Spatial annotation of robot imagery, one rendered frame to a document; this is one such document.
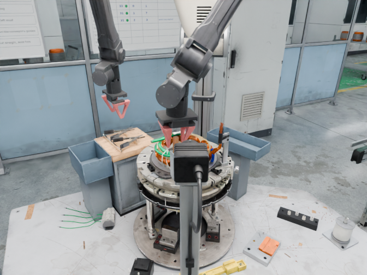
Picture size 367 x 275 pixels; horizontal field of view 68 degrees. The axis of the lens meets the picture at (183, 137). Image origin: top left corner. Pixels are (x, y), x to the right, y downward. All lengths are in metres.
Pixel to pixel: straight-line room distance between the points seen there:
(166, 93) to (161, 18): 2.56
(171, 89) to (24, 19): 2.42
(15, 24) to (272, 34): 2.53
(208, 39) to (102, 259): 0.79
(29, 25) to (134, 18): 0.96
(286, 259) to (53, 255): 0.80
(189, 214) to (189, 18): 0.95
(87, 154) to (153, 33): 2.14
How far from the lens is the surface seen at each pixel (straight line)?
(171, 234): 0.99
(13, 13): 2.93
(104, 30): 0.99
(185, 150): 0.34
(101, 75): 1.00
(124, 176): 1.10
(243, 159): 1.16
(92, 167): 1.03
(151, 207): 0.98
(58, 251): 1.13
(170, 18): 3.19
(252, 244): 1.07
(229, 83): 3.10
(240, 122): 3.38
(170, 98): 0.61
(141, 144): 1.09
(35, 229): 1.25
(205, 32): 0.66
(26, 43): 2.95
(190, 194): 0.37
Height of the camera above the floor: 1.56
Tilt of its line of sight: 26 degrees down
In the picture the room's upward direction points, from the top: straight up
